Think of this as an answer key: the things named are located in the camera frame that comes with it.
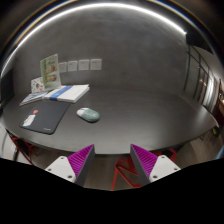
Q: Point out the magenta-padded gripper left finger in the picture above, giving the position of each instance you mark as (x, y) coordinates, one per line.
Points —
(61, 166)

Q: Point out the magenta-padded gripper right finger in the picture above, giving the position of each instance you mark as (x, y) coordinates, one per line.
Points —
(163, 166)

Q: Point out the green and white computer mouse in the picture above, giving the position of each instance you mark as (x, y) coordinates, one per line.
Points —
(88, 115)

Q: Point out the black mouse pad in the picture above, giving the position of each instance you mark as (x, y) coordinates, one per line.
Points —
(45, 116)

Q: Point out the red metal chair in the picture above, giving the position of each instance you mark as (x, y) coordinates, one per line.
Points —
(23, 148)
(117, 171)

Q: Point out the white book with blue band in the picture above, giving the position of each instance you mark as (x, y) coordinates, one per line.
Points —
(71, 93)

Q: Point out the thin grey-blue booklet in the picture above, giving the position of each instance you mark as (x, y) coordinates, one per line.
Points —
(32, 97)

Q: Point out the small colourful printed card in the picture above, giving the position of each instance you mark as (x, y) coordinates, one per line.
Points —
(36, 85)

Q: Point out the black-framed glass partition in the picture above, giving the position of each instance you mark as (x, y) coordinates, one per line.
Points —
(200, 80)

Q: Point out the green printed leaflet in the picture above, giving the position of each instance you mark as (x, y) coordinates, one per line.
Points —
(50, 71)

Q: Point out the ceiling light strip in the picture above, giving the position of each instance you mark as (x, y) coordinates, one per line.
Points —
(100, 6)

